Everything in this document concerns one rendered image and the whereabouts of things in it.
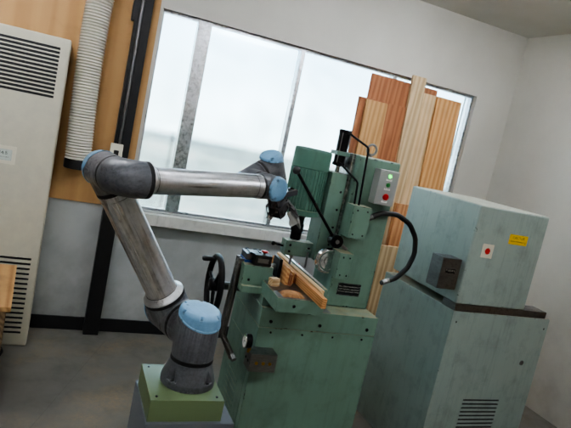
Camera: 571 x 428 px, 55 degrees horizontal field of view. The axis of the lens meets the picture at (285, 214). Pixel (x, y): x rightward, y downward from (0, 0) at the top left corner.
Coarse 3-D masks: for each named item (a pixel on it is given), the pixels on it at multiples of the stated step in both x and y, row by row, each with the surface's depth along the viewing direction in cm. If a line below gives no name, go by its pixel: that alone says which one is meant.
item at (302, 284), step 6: (288, 264) 266; (300, 276) 248; (300, 282) 244; (306, 282) 240; (300, 288) 243; (306, 288) 237; (312, 288) 232; (306, 294) 236; (312, 294) 230; (318, 294) 225; (318, 300) 224; (324, 300) 220; (324, 306) 220
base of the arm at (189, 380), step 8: (168, 360) 192; (176, 360) 188; (168, 368) 190; (176, 368) 188; (184, 368) 187; (192, 368) 187; (200, 368) 188; (208, 368) 191; (160, 376) 193; (168, 376) 188; (176, 376) 187; (184, 376) 187; (192, 376) 187; (200, 376) 188; (208, 376) 192; (168, 384) 187; (176, 384) 186; (184, 384) 186; (192, 384) 187; (200, 384) 188; (208, 384) 191; (184, 392) 186; (192, 392) 187; (200, 392) 188
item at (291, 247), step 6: (282, 240) 261; (288, 240) 256; (294, 240) 258; (300, 240) 261; (306, 240) 265; (282, 246) 260; (288, 246) 257; (294, 246) 258; (300, 246) 258; (306, 246) 259; (312, 246) 260; (282, 252) 259; (288, 252) 257; (294, 252) 258; (300, 252) 259; (306, 252) 260
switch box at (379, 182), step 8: (376, 168) 253; (376, 176) 251; (384, 176) 249; (376, 184) 250; (384, 184) 250; (392, 184) 251; (376, 192) 250; (384, 192) 251; (392, 192) 252; (368, 200) 255; (376, 200) 251; (384, 200) 252; (392, 200) 253
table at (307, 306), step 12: (240, 288) 240; (252, 288) 241; (264, 288) 240; (276, 288) 235; (288, 288) 239; (276, 300) 224; (288, 300) 224; (300, 300) 226; (312, 300) 229; (288, 312) 225; (300, 312) 227; (312, 312) 229
